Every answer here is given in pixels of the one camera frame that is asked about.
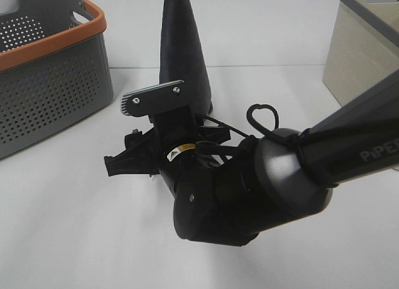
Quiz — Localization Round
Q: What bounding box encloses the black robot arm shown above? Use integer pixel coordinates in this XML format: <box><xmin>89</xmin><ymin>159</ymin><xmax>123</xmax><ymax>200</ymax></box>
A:
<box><xmin>104</xmin><ymin>73</ymin><xmax>398</xmax><ymax>246</ymax></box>

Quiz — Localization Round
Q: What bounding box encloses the dark grey towel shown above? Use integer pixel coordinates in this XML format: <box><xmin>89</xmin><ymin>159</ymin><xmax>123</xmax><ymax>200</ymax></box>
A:
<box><xmin>159</xmin><ymin>0</ymin><xmax>213</xmax><ymax>115</ymax></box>

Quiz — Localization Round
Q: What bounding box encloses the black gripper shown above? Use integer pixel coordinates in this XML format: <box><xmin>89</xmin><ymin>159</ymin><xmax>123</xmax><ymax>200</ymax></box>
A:
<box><xmin>104</xmin><ymin>106</ymin><xmax>231</xmax><ymax>178</ymax></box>

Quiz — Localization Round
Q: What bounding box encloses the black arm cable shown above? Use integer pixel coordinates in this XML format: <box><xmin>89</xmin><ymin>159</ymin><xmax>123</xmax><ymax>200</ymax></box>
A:
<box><xmin>195</xmin><ymin>103</ymin><xmax>340</xmax><ymax>187</ymax></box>

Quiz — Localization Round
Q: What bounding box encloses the black wrist camera silver edge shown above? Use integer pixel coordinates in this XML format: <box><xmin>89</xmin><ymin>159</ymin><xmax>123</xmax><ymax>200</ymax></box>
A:
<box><xmin>120</xmin><ymin>80</ymin><xmax>195</xmax><ymax>117</ymax></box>

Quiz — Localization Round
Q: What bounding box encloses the beige bin grey rim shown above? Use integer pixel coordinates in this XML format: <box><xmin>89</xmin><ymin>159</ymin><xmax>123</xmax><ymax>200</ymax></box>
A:
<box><xmin>322</xmin><ymin>0</ymin><xmax>398</xmax><ymax>106</ymax></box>

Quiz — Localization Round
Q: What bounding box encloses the grey perforated basket orange rim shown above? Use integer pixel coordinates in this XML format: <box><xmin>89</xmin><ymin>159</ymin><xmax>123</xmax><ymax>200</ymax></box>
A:
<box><xmin>1</xmin><ymin>0</ymin><xmax>113</xmax><ymax>157</ymax></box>

